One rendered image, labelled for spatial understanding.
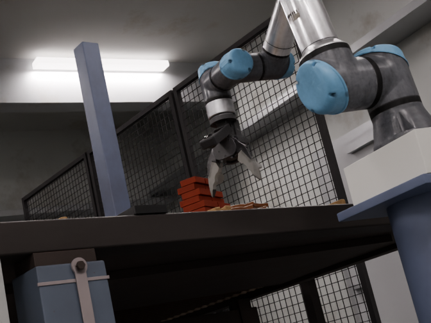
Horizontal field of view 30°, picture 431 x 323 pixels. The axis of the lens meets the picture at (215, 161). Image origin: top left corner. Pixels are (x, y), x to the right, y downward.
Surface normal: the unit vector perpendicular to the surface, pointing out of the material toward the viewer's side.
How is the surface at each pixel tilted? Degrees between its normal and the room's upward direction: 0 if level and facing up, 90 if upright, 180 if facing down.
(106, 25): 180
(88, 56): 90
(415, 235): 90
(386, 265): 90
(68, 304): 90
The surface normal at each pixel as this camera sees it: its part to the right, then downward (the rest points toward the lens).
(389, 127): -0.66, -0.30
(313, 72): -0.81, 0.26
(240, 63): 0.44, -0.33
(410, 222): -0.70, -0.04
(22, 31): 0.22, 0.94
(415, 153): -0.84, 0.04
